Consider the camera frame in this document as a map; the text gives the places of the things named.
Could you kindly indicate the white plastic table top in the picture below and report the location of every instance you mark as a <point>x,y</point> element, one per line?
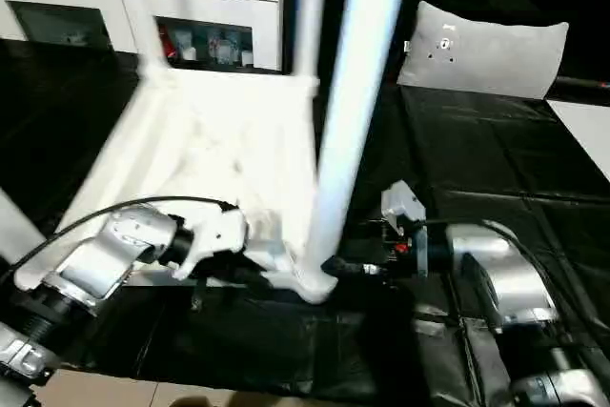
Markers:
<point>190,140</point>

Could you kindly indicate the white plastic table leg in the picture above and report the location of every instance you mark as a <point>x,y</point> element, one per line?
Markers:
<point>143,21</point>
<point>19,230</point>
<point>310,21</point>
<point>352,92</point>

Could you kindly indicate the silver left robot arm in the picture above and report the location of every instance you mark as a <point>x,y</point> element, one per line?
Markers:
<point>133,230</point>

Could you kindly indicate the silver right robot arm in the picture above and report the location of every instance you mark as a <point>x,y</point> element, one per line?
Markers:
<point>510,278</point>

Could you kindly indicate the black work mat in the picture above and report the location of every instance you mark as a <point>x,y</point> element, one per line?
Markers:
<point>500,164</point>

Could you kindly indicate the grey cushion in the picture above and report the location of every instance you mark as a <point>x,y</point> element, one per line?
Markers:
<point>500,59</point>

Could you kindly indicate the white flat board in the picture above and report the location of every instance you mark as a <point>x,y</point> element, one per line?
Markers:
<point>586,130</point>

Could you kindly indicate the black speaker box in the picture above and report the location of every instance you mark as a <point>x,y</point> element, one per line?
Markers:
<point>333,6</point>

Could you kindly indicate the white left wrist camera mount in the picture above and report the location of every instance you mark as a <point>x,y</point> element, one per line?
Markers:
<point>224,230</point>

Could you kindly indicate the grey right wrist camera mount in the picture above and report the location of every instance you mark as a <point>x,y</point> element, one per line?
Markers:
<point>400,199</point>

